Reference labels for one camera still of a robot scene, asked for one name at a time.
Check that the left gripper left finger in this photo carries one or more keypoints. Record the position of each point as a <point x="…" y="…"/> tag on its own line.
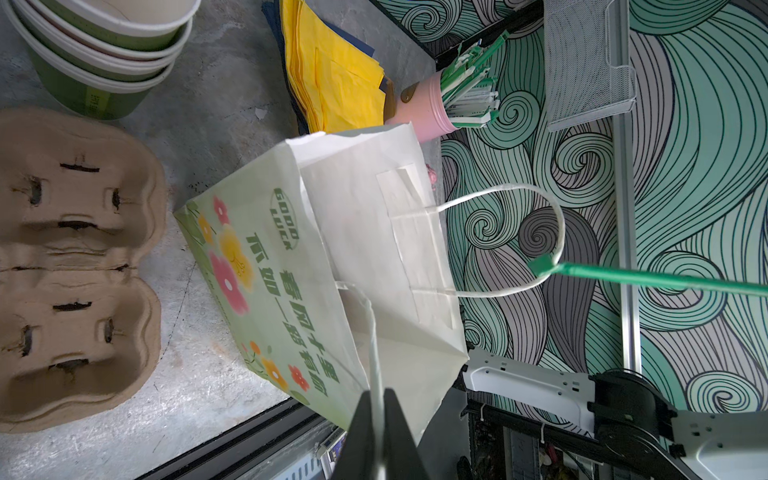
<point x="358" y="455"/>

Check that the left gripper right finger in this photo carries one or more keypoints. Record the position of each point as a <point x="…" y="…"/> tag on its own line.
<point x="401" y="460"/>

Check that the white paper takeout bag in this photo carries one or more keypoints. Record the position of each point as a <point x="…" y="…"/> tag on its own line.
<point x="327" y="259"/>

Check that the green straw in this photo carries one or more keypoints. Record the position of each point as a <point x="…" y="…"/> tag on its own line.
<point x="546" y="265"/>

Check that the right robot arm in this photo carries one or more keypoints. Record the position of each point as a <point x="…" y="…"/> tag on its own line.
<point x="622" y="420"/>

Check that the small pink toy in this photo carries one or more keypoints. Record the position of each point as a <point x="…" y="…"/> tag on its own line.
<point x="432" y="177"/>

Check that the stack of pulp cup carriers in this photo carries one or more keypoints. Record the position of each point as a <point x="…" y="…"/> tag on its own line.
<point x="81" y="204"/>

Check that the pink straw holder cup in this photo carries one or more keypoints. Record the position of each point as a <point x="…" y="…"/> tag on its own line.
<point x="422" y="106"/>

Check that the wrapped straws bundle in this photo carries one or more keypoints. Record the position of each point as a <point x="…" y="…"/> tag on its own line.
<point x="468" y="90"/>

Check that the yellow napkin stack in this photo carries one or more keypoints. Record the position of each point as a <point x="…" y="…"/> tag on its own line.
<point x="334" y="85"/>

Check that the stack of paper cups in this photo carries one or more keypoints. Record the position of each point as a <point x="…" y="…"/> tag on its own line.
<point x="101" y="59"/>

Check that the clear acrylic wall holder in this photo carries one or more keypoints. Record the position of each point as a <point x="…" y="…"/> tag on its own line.
<point x="588" y="73"/>

